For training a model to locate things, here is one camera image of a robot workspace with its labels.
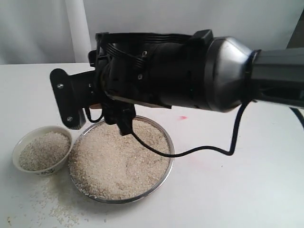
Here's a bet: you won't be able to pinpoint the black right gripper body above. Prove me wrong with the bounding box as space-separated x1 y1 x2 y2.
70 33 137 135

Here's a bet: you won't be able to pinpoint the brown wooden cup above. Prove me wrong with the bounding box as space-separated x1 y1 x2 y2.
89 104 102 109

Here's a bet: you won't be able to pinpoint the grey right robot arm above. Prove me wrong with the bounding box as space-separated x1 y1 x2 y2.
64 29 304 129

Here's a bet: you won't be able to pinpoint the steel tray of rice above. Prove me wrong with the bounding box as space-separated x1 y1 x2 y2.
68 121 174 205

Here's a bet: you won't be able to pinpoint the small cream ceramic bowl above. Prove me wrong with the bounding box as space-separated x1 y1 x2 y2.
12 126 72 176

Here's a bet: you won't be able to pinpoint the spilled rice grains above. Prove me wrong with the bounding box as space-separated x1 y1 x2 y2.
12 174 89 228

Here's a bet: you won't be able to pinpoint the white backdrop curtain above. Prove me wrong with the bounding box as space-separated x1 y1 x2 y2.
0 0 304 64

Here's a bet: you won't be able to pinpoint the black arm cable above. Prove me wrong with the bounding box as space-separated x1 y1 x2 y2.
84 32 249 158

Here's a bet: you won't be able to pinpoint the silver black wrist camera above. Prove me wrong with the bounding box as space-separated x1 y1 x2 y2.
49 68 86 130

